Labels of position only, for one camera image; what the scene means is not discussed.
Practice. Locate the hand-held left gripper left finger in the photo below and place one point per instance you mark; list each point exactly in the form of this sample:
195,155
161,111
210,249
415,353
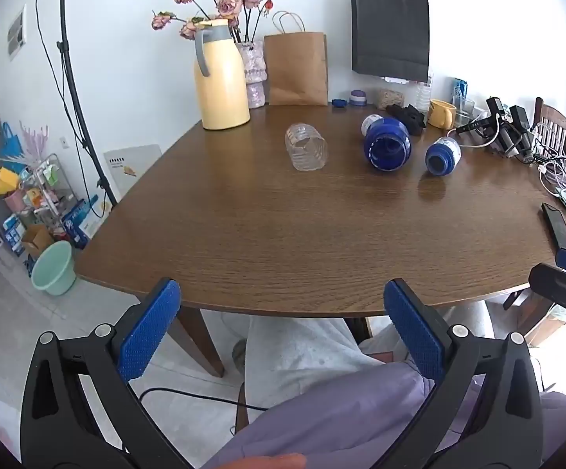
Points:
150,332

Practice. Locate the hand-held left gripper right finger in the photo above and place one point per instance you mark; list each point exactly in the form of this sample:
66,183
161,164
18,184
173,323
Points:
415,332

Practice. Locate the clear ribbed plastic cup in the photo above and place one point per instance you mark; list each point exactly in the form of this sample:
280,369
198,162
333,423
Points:
307,149

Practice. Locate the small blue cup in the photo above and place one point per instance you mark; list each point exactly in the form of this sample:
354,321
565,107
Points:
443,156

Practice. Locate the large blue cup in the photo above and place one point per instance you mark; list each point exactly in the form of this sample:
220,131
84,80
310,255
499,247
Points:
388,144

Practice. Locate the black remote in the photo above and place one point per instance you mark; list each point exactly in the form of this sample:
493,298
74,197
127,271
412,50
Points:
558,224

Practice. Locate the wooden table leg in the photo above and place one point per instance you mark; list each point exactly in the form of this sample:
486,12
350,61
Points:
197,342

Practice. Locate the grey slipper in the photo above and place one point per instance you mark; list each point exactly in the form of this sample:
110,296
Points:
240,355

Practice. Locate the green plastic basin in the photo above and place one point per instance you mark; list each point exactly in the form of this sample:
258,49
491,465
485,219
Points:
54,271

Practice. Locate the grey pants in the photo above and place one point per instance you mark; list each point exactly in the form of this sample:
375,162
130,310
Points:
302,351

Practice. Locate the purple shirt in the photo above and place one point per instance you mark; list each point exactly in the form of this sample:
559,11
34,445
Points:
341,425

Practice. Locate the blue carton box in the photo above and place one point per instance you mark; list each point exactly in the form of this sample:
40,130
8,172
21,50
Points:
80,220

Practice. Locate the wooden chair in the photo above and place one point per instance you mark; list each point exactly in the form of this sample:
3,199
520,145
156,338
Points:
554,124

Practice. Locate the cardboard box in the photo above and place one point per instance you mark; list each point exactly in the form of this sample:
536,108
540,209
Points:
37,239

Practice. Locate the white board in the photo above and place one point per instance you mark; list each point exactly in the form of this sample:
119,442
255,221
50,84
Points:
129,168

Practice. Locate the clear drinking glass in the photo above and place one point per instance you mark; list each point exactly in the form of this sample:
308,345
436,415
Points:
464,112

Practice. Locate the yellow mug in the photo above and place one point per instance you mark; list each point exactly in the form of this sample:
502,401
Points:
441,113

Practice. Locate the blue white packet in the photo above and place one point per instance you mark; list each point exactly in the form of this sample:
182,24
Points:
460,90

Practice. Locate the black cloth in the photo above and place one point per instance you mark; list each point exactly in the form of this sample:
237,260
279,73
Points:
410,118

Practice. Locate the clear plastic water bottle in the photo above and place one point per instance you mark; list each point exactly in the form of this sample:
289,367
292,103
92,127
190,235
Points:
424,93

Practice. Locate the blue tote bag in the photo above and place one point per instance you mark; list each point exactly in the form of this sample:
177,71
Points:
11,146

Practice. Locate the beige sponge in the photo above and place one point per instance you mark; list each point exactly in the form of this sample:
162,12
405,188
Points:
389,98

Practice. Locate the blue lid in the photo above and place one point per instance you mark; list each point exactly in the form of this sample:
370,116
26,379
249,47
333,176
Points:
339,103

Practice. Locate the small purple white jar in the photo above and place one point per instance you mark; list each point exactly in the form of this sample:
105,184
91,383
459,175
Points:
357,98

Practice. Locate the yellow thermos jug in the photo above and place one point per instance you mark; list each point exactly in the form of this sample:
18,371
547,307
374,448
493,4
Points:
221,88

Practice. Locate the black light stand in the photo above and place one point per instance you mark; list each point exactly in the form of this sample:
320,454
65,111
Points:
70,83

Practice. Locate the pale pink vase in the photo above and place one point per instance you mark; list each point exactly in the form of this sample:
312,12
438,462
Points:
256,73

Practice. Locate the brown paper bag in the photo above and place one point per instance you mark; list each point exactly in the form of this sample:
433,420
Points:
295,68

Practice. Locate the black paper bag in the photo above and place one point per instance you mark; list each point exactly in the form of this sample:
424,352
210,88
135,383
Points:
390,29

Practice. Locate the dried pink roses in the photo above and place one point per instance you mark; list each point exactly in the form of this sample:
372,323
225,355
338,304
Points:
224,7

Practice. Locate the wall vent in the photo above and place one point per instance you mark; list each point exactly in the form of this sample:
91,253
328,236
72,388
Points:
17,29

